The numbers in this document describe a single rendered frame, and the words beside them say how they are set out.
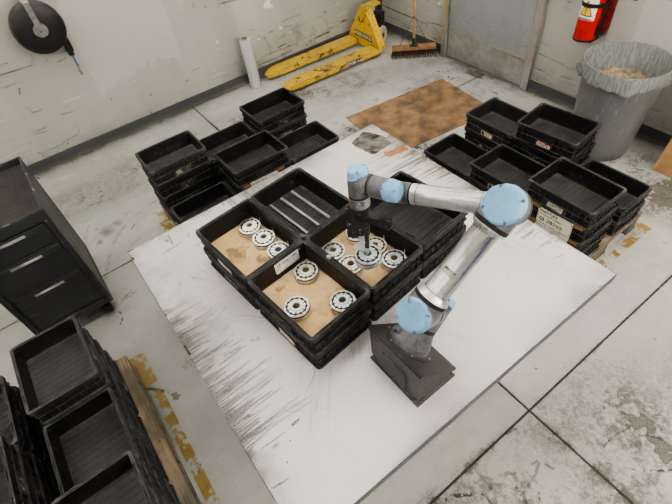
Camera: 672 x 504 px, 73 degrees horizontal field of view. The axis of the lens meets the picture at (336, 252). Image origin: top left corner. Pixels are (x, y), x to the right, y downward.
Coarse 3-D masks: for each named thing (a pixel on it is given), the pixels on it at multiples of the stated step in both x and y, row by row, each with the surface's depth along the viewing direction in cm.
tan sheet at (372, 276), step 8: (344, 232) 205; (336, 240) 202; (344, 240) 202; (352, 248) 198; (392, 248) 196; (368, 272) 188; (376, 272) 188; (384, 272) 187; (368, 280) 185; (376, 280) 185
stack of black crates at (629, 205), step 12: (588, 168) 295; (600, 168) 289; (612, 168) 283; (612, 180) 286; (624, 180) 280; (636, 180) 274; (636, 192) 278; (648, 192) 267; (624, 204) 276; (636, 204) 269; (612, 216) 268; (624, 216) 270; (612, 228) 272
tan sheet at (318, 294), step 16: (288, 272) 192; (320, 272) 191; (272, 288) 188; (288, 288) 187; (304, 288) 186; (320, 288) 185; (336, 288) 184; (320, 304) 180; (304, 320) 176; (320, 320) 175
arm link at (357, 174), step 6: (348, 168) 152; (354, 168) 151; (360, 168) 151; (366, 168) 151; (348, 174) 151; (354, 174) 149; (360, 174) 149; (366, 174) 150; (348, 180) 152; (354, 180) 150; (360, 180) 150; (348, 186) 154; (354, 186) 152; (360, 186) 151; (348, 192) 156; (354, 192) 154; (360, 192) 153; (354, 198) 155; (360, 198) 155; (366, 198) 156
